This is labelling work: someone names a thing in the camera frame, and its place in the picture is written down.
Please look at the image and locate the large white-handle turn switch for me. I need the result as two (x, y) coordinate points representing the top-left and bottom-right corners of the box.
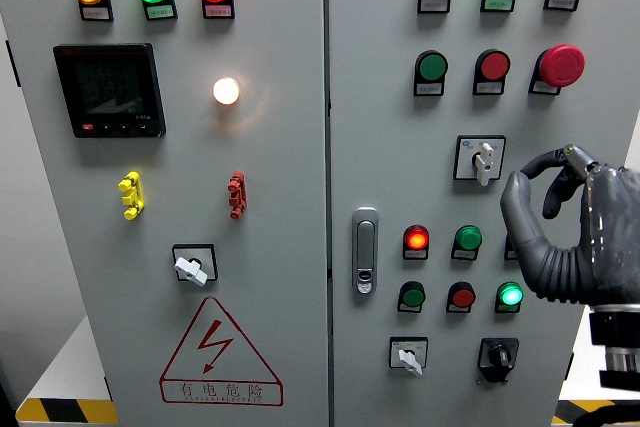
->
(453, 134), (507, 187)

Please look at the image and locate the small lit green lamp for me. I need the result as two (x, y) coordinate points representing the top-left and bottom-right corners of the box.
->
(494, 281), (525, 314)

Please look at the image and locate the small green push button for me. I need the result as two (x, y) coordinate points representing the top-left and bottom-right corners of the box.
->
(397, 280), (427, 314)
(450, 224), (484, 262)

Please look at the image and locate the small red push button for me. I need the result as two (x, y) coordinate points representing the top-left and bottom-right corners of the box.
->
(445, 281), (477, 314)

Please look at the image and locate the black and yellow striped tape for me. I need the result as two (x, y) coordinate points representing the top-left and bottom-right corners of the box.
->
(551, 399), (640, 426)
(15, 398), (121, 426)

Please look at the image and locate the large red stop button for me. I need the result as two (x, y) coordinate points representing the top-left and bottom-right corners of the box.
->
(528, 43), (586, 96)

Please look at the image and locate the small lit red lamp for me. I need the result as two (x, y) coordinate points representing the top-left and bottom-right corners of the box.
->
(402, 224), (431, 261)

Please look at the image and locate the silver door lock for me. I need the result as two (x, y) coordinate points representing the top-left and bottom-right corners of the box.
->
(351, 206), (380, 297)

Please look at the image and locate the grey door with lock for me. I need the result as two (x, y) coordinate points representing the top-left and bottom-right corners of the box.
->
(326, 0), (640, 427)

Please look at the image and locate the grey door with display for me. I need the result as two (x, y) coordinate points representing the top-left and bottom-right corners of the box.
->
(0, 0), (330, 427)

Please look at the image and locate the red warning triangle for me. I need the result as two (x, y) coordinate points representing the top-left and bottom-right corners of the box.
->
(159, 296), (285, 407)

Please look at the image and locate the lit white lamp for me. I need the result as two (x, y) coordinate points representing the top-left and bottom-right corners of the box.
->
(212, 76), (241, 107)

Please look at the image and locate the black display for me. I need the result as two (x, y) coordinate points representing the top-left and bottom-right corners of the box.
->
(52, 42), (167, 139)

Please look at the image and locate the black-handle turn switch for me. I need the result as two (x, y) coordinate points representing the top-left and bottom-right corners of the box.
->
(476, 337), (521, 385)

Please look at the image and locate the small white-handle turn switch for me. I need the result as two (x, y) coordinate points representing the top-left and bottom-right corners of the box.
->
(389, 336), (430, 377)

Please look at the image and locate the small red handle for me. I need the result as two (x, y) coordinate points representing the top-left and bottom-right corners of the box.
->
(227, 171), (248, 221)

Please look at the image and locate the white-handle turn switch, plain plate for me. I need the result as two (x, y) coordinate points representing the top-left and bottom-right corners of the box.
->
(171, 243), (219, 288)

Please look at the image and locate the small yellow handle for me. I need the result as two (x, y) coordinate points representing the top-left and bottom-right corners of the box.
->
(117, 171), (146, 221)

